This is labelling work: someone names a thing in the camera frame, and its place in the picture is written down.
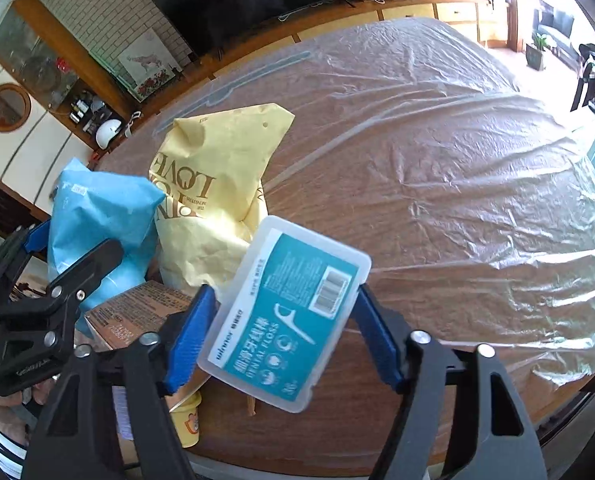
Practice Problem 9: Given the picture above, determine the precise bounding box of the round wooden wall frame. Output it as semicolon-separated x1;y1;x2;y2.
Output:
0;84;32;133

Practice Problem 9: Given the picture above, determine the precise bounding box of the white helmet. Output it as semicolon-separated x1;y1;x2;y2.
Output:
96;119;122;150

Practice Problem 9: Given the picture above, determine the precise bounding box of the yellow paper bag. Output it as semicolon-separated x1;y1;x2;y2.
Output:
148;103;294;296

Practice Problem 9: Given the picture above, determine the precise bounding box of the brown cardboard box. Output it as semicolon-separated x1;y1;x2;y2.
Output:
84;281;192;350

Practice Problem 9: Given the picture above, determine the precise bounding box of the potted green plant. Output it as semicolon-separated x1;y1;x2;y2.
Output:
525;32;549;72

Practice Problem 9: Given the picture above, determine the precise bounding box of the wooden TV cabinet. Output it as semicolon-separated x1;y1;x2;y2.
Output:
139;0;518;124

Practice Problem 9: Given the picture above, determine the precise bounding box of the light blue plastic bag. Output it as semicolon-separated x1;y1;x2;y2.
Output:
48;158;165;337

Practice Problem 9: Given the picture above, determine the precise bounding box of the giraffe picture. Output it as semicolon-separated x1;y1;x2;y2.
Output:
118;28;180;87

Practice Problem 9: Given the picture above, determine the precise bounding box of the dental floss box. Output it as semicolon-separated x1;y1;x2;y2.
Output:
198;216;372;414

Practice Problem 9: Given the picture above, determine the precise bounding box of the clear plastic table cover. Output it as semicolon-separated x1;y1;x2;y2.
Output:
101;18;595;387

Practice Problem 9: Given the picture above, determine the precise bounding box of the glass display cabinet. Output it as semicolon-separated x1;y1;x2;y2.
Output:
0;9;124;154

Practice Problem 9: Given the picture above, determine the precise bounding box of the flower picture frame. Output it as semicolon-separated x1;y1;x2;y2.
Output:
132;66;177;102

